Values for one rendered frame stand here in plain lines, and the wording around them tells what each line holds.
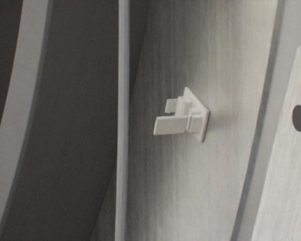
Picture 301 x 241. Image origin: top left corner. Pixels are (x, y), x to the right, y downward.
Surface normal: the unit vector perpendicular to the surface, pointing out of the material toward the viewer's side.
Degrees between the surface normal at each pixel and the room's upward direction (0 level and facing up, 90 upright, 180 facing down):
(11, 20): 66
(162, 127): 115
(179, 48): 90
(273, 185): 90
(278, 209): 90
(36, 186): 125
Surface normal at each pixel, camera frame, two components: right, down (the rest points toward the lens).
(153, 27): -0.89, 0.06
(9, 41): 0.39, -0.37
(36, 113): 0.40, 0.55
